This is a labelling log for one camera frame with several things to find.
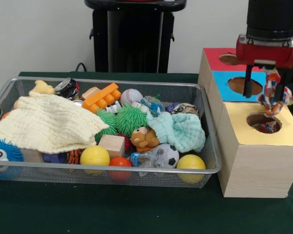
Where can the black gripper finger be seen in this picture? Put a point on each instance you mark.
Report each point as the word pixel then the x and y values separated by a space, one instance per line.
pixel 247 83
pixel 282 83

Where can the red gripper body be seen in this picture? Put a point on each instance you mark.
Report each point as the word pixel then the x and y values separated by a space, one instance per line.
pixel 266 54

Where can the colourful polka-dot cloth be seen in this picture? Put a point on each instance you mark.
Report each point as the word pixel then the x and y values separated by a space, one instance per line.
pixel 265 128

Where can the cream waffle cloth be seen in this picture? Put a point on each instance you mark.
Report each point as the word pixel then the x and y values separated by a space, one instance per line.
pixel 51 122

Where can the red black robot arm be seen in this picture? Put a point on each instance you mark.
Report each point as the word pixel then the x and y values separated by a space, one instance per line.
pixel 271 17

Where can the wooden box with three holes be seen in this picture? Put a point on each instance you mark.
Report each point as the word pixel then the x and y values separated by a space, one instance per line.
pixel 258 170

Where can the shallow mesh bin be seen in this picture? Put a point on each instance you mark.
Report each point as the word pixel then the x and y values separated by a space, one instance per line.
pixel 161 178

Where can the mint waffle cloth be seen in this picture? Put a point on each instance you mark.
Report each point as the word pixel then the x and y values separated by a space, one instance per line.
pixel 183 131

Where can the yellow ball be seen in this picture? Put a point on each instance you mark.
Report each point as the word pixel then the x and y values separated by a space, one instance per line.
pixel 94 156
pixel 191 162

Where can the small soccer ball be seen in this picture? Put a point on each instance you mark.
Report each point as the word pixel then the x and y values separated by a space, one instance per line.
pixel 169 153

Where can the green spiky toy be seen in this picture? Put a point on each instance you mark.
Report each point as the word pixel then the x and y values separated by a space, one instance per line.
pixel 130 118

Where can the orange plastic building block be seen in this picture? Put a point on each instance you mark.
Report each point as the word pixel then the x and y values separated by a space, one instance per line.
pixel 101 96

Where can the wooden cube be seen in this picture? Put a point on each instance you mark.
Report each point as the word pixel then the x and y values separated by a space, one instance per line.
pixel 111 145

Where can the orange ball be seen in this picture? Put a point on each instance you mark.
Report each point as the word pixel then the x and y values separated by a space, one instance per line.
pixel 120 162

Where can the blue spiky toy with eyes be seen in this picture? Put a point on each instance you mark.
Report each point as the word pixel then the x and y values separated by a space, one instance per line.
pixel 5 147

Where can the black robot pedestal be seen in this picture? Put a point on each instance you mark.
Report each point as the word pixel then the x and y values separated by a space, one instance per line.
pixel 134 36

